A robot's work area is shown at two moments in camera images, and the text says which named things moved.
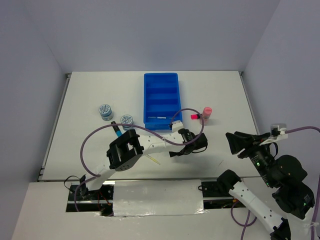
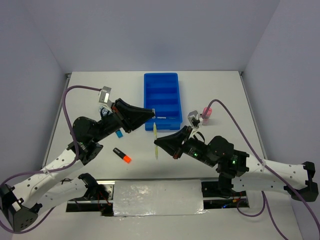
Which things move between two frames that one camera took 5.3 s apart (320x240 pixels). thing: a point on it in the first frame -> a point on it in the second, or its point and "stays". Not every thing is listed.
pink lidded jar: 206,113 stays
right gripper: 239,139 -> 171,142
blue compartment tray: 161,101 stays
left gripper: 172,154 -> 128,116
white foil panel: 159,197 stays
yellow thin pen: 153,159 -> 155,136
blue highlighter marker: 117,130 stays
